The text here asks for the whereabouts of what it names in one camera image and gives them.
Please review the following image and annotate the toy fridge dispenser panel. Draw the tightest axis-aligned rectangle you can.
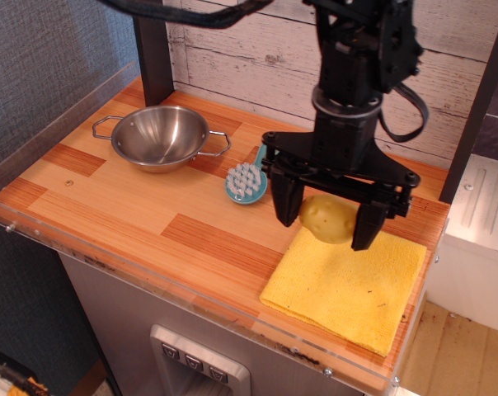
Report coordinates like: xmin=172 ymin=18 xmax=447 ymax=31
xmin=150 ymin=324 xmax=251 ymax=395

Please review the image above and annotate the teal dish brush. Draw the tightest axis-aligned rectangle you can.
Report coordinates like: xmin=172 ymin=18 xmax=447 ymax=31
xmin=224 ymin=144 xmax=268 ymax=205

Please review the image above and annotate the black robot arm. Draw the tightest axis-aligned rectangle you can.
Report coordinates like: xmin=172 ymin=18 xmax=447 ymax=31
xmin=262 ymin=1 xmax=428 ymax=251

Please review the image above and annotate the dark frame post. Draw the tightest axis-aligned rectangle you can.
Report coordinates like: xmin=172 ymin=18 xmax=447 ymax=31
xmin=439 ymin=32 xmax=498 ymax=204
xmin=133 ymin=16 xmax=174 ymax=106

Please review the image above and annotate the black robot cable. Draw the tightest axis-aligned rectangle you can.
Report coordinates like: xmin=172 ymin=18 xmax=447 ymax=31
xmin=378 ymin=82 xmax=430 ymax=144

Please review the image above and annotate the dark left frame post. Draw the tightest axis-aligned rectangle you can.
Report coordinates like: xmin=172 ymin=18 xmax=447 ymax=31
xmin=133 ymin=16 xmax=174 ymax=106

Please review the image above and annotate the dark right frame post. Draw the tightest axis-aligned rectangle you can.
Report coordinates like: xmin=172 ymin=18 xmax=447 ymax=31
xmin=439 ymin=32 xmax=498 ymax=204

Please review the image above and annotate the yellow folded cloth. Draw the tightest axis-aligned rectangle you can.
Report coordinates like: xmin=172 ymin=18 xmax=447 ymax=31
xmin=260 ymin=229 xmax=427 ymax=357

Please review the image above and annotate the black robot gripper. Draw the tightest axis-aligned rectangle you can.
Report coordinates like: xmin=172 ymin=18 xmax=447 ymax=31
xmin=262 ymin=111 xmax=420 ymax=251

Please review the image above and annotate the yellow toy potato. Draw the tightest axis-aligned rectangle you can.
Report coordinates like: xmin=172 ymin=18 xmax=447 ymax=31
xmin=298 ymin=195 xmax=358 ymax=244

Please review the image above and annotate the black yellow object bottom left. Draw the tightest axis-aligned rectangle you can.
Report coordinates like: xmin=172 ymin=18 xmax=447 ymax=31
xmin=0 ymin=352 xmax=50 ymax=395

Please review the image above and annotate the white cabinet at right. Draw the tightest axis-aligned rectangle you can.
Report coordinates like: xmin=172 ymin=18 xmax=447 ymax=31
xmin=425 ymin=155 xmax=498 ymax=330

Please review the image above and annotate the small steel colander bowl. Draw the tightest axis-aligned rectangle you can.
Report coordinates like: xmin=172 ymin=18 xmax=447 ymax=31
xmin=92 ymin=106 xmax=232 ymax=173

